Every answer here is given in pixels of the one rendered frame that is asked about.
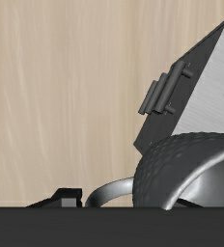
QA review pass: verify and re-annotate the cabinet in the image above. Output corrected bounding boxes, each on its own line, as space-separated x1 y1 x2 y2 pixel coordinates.
133 10 224 156

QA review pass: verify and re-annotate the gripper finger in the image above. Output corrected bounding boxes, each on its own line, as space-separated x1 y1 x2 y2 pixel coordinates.
26 187 83 208

